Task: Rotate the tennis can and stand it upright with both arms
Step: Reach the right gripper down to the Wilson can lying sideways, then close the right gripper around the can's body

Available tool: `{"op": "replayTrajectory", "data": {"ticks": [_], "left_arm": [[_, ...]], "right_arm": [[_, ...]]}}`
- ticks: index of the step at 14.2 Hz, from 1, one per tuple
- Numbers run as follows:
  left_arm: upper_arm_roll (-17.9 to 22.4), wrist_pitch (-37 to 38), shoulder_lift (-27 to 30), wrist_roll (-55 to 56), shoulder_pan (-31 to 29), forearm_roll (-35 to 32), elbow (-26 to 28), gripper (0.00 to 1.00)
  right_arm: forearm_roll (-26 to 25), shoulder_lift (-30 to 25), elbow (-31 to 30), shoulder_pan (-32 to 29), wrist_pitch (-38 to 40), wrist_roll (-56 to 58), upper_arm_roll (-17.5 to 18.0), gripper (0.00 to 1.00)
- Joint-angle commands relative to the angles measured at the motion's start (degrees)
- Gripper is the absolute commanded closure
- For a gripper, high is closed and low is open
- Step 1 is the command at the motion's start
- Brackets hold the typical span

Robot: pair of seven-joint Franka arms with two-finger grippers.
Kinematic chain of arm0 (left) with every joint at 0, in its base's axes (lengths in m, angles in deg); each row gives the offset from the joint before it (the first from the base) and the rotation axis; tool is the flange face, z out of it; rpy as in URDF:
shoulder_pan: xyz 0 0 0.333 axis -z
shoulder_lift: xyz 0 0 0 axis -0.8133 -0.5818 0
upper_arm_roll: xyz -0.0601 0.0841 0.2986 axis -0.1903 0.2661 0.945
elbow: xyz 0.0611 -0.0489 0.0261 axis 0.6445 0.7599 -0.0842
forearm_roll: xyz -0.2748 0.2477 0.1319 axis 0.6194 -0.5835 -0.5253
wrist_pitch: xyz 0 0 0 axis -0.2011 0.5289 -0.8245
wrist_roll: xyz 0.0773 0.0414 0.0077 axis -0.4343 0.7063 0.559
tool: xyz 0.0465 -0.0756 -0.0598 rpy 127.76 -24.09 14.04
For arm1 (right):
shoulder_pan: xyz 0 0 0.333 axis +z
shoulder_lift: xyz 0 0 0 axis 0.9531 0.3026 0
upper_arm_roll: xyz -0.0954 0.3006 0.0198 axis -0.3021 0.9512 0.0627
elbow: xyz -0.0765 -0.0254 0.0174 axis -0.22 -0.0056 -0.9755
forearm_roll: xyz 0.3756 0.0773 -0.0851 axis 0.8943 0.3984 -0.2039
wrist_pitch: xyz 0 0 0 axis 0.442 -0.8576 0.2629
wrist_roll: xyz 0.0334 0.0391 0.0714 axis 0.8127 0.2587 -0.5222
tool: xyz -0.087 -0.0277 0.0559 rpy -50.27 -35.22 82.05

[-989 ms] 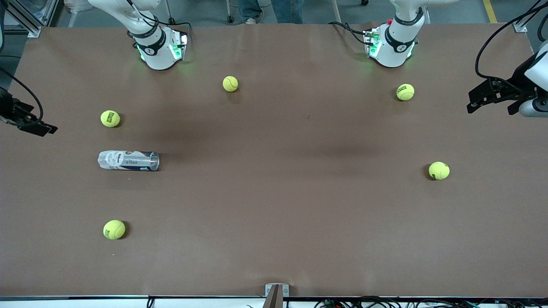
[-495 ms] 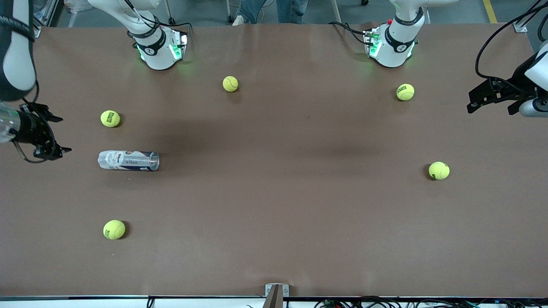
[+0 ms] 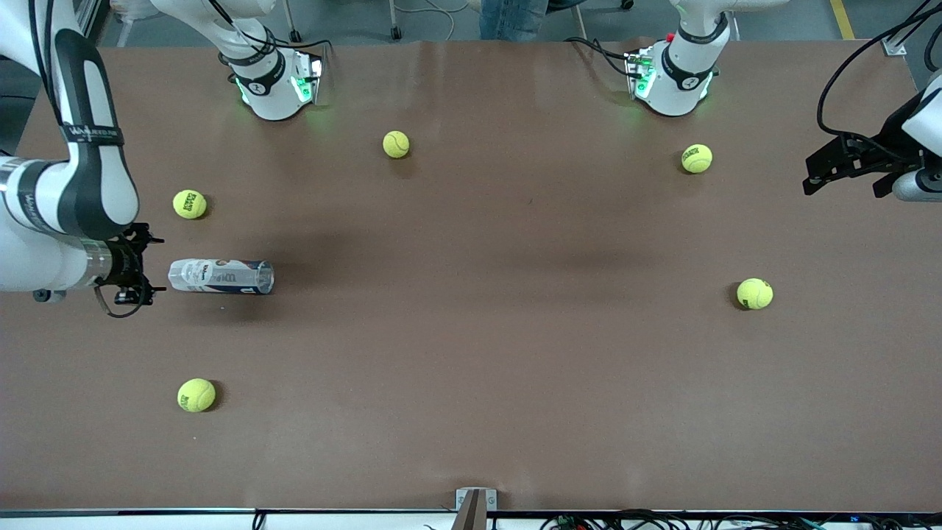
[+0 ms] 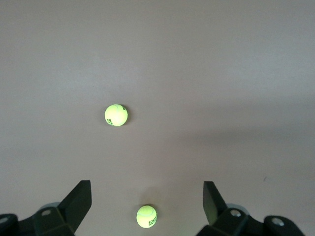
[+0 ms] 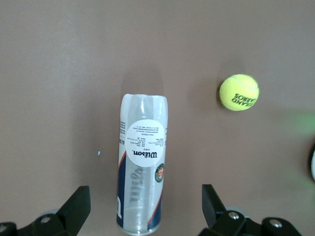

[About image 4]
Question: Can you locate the yellow tennis ball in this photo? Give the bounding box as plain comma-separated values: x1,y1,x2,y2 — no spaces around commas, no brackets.
104,103,129,127
136,204,158,228

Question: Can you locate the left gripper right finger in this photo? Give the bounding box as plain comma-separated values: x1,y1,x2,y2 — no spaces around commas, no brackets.
203,181,305,236

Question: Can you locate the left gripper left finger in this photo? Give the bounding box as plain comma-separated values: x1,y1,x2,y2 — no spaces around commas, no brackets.
0,180,93,236

